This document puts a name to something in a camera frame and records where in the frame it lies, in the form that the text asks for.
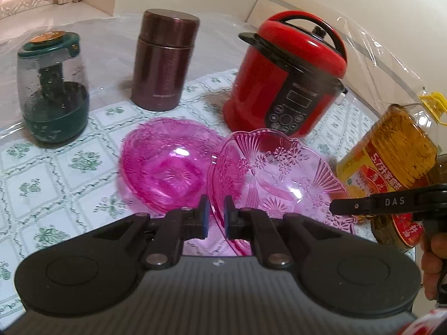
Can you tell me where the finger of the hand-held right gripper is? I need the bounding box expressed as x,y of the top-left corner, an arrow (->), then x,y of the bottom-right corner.
329,185 -> 447,217

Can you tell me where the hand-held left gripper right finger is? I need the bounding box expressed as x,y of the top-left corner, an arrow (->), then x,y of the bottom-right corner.
223,195 -> 336,269

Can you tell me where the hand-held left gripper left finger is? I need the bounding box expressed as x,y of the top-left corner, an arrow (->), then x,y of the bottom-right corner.
94,194 -> 211,271

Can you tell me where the magenta plastic bowl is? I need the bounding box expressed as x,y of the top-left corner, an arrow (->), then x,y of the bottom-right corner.
119,118 -> 224,215

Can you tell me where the clear pink glass bowl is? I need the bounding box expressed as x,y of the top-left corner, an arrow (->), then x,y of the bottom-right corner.
207,129 -> 357,257

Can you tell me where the person's right hand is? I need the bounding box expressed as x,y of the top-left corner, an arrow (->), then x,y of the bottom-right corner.
420,229 -> 447,301

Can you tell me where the red-label cooking oil bottle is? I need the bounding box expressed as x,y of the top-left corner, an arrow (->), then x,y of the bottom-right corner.
370,154 -> 447,252

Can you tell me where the yellow-label cooking oil bottle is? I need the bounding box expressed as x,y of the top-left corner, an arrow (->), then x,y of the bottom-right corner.
336,92 -> 447,201

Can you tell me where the green floral printed tablecloth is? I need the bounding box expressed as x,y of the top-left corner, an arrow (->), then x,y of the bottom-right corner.
0,67 -> 385,325

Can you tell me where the clear plastic wrap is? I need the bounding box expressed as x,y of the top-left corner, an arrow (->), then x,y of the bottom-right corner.
335,16 -> 447,112

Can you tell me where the red electric rice cooker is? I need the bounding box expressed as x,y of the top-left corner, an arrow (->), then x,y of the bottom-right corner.
223,10 -> 348,139

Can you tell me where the maroon thermos food jar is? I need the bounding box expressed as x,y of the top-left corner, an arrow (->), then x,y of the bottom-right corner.
130,9 -> 201,112

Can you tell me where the green-lidded glass food chopper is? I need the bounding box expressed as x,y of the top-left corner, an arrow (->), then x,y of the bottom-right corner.
17,31 -> 91,146

